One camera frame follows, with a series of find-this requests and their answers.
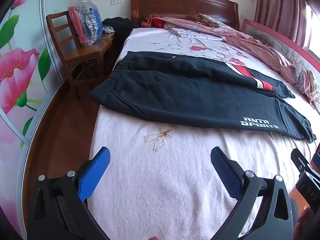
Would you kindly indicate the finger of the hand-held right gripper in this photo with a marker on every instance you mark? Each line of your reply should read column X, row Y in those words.
column 300, row 160

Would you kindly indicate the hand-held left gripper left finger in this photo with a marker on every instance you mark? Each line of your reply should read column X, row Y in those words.
column 97, row 170

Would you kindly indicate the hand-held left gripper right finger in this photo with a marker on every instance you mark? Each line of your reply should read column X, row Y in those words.
column 225, row 170

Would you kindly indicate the black pants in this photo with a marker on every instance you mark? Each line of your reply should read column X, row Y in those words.
column 175, row 100

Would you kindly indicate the person's right hand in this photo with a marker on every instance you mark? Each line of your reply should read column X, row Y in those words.
column 303, row 221

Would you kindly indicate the bed with floral sheet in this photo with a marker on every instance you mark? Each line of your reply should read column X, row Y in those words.
column 175, row 180

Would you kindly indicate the wooden chair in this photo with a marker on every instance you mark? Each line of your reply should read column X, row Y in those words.
column 87, row 52

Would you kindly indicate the red patterned quilt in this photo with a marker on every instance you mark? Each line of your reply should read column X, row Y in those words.
column 250, row 42

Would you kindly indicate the floral wardrobe door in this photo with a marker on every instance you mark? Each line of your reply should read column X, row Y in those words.
column 20, row 67

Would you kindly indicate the large window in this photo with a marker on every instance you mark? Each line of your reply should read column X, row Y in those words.
column 314, row 32

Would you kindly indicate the light floral pillow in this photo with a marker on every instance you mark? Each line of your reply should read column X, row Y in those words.
column 195, row 33

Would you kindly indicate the dark clothes pile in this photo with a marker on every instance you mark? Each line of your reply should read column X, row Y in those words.
column 120, row 26

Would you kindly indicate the plastic bag of clothes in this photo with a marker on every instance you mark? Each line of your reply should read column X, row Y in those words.
column 87, row 22

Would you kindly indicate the mauve curtain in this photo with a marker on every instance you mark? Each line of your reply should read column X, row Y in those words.
column 280, row 7

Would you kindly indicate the red tasselled cloth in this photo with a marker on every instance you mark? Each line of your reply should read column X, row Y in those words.
column 152, row 22

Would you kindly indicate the wooden headboard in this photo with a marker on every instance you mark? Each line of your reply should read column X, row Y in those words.
column 185, row 3

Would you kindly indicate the pink bed guard rail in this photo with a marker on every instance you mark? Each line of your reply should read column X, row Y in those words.
column 262, row 33

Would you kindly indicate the white wall switch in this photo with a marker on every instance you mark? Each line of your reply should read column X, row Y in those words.
column 116, row 1

